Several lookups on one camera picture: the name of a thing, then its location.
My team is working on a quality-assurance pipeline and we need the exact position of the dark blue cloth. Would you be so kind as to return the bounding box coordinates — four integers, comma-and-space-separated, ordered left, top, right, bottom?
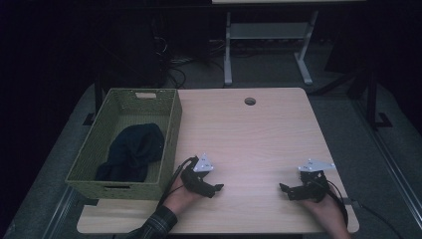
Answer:
95, 122, 166, 183

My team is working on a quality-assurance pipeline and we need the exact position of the green woven basket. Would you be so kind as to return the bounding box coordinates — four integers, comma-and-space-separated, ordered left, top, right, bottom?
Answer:
65, 88, 183, 201

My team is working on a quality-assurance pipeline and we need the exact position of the black metal stand with foot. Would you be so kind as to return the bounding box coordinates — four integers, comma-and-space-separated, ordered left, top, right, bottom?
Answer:
363, 68, 394, 131
82, 71, 105, 126

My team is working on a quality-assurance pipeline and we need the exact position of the person's right hand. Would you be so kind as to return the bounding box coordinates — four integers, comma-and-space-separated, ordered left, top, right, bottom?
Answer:
302, 192, 348, 234

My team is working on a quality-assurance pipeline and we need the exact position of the hand-held gripper black cable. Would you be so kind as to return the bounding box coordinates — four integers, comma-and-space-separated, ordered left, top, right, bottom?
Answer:
156, 155, 199, 209
322, 178, 349, 228

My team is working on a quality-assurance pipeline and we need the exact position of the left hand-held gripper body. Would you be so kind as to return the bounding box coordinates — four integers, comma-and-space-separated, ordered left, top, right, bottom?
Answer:
180, 152, 215, 193

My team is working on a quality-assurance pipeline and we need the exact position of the grey metal stand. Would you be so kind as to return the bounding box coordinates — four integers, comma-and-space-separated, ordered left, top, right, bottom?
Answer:
223, 10, 319, 88

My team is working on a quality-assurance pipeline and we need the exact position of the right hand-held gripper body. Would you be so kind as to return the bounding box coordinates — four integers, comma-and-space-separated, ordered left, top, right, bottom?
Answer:
297, 158, 336, 204

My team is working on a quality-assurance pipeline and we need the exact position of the person's left hand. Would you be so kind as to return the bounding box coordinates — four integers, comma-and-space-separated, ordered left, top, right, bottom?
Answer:
163, 175, 204, 216

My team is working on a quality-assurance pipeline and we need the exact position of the right hand-held gripper black cable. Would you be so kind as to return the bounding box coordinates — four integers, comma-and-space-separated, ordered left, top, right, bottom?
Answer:
322, 178, 349, 228

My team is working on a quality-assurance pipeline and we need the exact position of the black cable off table edge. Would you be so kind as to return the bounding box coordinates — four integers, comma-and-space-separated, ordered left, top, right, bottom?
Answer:
351, 198, 405, 239

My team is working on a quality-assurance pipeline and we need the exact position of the left hand-held gripper black cable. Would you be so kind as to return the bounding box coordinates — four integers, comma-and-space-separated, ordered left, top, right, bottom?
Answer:
156, 155, 199, 209

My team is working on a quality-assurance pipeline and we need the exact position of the metal floor rail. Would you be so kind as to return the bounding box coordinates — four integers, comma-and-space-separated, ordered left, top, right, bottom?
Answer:
41, 186, 80, 239
350, 98, 422, 231

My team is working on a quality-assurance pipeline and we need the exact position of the bundle of floor cables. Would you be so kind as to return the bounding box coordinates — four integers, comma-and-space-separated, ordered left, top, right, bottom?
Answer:
150, 18, 227, 90

